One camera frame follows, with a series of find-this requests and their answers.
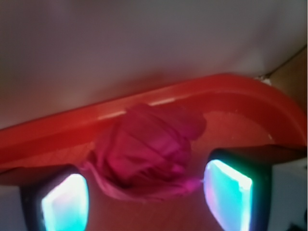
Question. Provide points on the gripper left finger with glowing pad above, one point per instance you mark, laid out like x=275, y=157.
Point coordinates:
x=55, y=198

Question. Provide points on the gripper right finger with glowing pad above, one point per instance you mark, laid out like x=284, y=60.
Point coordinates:
x=237, y=185

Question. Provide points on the red paper ball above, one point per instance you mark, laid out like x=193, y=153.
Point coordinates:
x=145, y=154

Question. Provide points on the red plastic tray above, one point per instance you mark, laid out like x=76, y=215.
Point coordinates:
x=239, y=112

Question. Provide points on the brown cardboard panel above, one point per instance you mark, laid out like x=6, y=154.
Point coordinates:
x=291, y=78

